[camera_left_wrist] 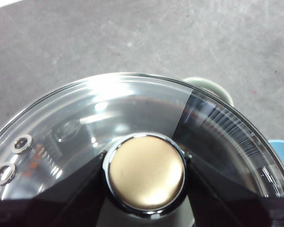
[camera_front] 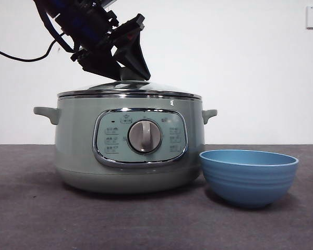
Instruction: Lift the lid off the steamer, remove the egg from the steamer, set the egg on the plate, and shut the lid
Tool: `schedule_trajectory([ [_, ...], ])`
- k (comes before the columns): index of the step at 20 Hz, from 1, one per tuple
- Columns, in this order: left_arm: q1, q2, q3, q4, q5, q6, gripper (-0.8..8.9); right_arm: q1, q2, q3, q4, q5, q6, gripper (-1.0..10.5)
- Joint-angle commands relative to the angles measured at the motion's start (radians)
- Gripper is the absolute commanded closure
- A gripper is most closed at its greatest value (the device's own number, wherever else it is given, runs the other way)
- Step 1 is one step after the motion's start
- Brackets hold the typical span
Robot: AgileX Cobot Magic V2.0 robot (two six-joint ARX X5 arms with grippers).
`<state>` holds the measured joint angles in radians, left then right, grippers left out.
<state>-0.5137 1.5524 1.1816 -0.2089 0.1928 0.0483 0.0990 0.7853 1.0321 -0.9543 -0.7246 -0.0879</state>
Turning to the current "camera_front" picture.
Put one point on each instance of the glass lid with green knob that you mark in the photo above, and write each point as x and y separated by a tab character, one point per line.
151	87

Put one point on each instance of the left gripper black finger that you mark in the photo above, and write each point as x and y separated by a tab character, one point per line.
135	60
101	65

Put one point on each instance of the pale green electric steamer pot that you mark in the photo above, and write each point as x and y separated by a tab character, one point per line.
75	143

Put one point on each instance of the blue ribbed bowl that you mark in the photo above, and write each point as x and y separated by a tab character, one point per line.
250	187

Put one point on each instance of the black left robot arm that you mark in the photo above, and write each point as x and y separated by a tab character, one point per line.
81	20

